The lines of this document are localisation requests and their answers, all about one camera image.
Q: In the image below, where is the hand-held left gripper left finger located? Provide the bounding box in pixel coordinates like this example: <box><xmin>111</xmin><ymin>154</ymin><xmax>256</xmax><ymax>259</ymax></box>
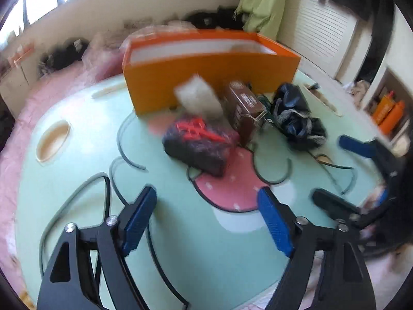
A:
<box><xmin>37</xmin><ymin>185</ymin><xmax>157</xmax><ymax>310</ymax></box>

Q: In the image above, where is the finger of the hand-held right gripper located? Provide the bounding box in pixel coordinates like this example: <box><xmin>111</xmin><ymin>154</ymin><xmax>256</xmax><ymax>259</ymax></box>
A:
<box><xmin>311</xmin><ymin>188</ymin><xmax>388</xmax><ymax>233</ymax></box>
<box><xmin>338</xmin><ymin>135</ymin><xmax>405</xmax><ymax>184</ymax></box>

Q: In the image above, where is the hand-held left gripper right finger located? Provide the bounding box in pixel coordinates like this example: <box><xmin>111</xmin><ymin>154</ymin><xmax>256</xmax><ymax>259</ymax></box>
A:
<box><xmin>256</xmin><ymin>186</ymin><xmax>377</xmax><ymax>310</ymax></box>

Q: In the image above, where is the orange cardboard box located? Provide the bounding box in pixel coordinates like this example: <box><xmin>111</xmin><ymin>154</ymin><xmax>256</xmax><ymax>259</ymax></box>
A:
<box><xmin>122</xmin><ymin>28</ymin><xmax>302</xmax><ymax>116</ymax></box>

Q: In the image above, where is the green cartoon desktop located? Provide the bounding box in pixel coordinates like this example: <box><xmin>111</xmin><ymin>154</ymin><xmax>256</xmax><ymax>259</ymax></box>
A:
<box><xmin>14</xmin><ymin>68</ymin><xmax>392</xmax><ymax>310</ymax></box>

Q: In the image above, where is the orange bottle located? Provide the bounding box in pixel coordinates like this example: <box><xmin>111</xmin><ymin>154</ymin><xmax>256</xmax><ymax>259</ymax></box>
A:
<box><xmin>372</xmin><ymin>92</ymin><xmax>396</xmax><ymax>125</ymax></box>
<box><xmin>379</xmin><ymin>101</ymin><xmax>405</xmax><ymax>136</ymax></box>

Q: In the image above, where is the beige cloth heap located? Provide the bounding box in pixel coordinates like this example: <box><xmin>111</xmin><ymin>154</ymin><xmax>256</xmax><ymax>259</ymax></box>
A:
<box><xmin>344</xmin><ymin>81</ymin><xmax>370</xmax><ymax>104</ymax></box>

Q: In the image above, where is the black bundle in plastic bag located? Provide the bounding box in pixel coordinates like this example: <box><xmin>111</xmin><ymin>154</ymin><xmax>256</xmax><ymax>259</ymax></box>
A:
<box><xmin>271</xmin><ymin>82</ymin><xmax>327</xmax><ymax>151</ymax></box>

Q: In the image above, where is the black packet with red ornament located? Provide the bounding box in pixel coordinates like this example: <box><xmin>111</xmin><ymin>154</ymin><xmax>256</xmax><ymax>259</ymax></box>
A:
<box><xmin>161</xmin><ymin>116</ymin><xmax>241</xmax><ymax>177</ymax></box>

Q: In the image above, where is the brown carton box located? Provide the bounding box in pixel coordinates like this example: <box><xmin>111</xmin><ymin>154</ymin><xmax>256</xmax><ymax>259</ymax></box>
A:
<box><xmin>223</xmin><ymin>81</ymin><xmax>270</xmax><ymax>146</ymax></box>

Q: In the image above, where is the white louvered door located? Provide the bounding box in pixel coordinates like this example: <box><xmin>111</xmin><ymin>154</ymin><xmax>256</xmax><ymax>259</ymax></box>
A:
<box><xmin>290</xmin><ymin>0</ymin><xmax>359</xmax><ymax>78</ymax></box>

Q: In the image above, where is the pink bedsheet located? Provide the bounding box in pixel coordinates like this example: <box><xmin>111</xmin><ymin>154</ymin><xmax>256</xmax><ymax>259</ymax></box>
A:
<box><xmin>0</xmin><ymin>55</ymin><xmax>130</xmax><ymax>298</ymax></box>

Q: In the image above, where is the white fluffy pom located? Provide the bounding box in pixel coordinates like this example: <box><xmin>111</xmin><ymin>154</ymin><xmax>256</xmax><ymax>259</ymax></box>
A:
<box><xmin>174</xmin><ymin>74</ymin><xmax>225</xmax><ymax>120</ymax></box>

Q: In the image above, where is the green curtain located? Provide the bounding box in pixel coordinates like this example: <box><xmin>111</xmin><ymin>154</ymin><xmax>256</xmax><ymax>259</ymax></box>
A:
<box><xmin>234</xmin><ymin>0</ymin><xmax>291</xmax><ymax>41</ymax></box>

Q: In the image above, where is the black striped clothes heap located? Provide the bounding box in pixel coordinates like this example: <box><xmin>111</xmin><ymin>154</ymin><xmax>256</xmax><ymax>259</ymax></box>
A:
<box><xmin>39</xmin><ymin>39</ymin><xmax>89</xmax><ymax>78</ymax></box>

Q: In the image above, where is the small orange box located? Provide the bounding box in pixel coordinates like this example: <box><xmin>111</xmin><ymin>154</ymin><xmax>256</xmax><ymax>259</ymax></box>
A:
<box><xmin>8</xmin><ymin>50</ymin><xmax>34</xmax><ymax>67</ymax></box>

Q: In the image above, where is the black cable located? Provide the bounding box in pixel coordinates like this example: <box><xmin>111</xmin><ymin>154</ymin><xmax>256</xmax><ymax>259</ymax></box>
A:
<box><xmin>102</xmin><ymin>175</ymin><xmax>113</xmax><ymax>223</ymax></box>

